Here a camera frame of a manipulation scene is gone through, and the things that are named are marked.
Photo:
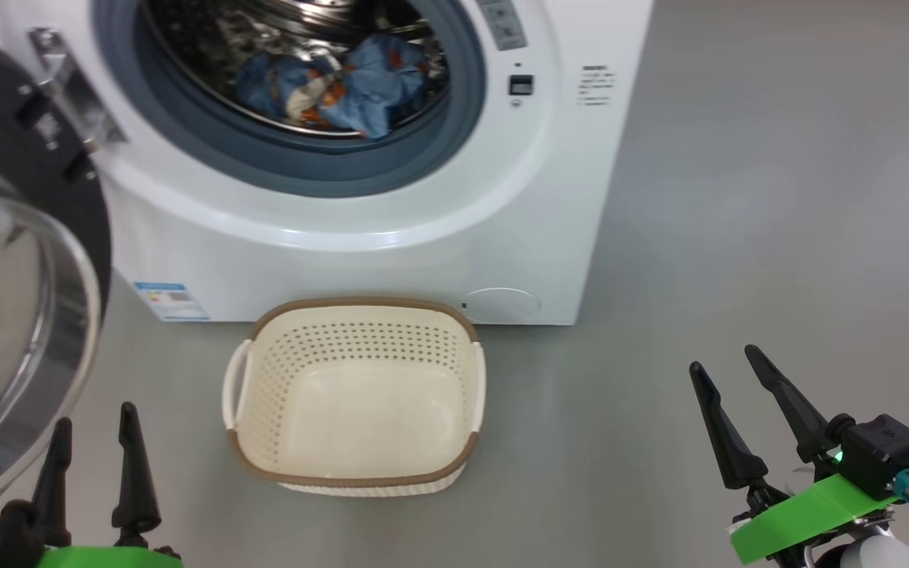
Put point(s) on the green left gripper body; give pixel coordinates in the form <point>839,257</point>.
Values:
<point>107,558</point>

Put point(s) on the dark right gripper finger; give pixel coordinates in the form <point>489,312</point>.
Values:
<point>731,442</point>
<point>794,410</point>

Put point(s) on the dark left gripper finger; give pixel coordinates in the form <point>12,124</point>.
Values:
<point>56,489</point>
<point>136,489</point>

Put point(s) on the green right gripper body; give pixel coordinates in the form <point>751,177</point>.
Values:
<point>802,521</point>

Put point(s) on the black glass washing machine door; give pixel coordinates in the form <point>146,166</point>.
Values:
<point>20,331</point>

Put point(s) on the blue garment with white lining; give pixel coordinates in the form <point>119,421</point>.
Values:
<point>273,83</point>

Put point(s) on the blue garment with orange print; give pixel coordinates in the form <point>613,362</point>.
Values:
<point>379,83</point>

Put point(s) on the cream perforated laundry basket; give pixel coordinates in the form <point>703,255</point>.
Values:
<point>352,410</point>

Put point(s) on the white front-load washing machine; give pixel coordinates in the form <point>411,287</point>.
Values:
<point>391,260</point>

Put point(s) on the grey rubber door gasket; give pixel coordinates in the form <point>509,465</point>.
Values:
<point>304,170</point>

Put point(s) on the metal door hinge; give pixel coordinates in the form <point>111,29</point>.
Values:
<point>76,95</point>

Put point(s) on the black door latch slot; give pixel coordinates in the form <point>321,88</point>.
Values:
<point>521,85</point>

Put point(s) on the steel washing drum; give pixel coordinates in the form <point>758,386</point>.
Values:
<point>202,39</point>

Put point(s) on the blue energy label sticker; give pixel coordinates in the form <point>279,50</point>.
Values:
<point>170,301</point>

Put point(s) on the round white filter cover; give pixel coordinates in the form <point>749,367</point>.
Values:
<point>502,306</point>

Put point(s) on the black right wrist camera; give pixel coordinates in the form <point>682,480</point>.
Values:
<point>884,454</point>

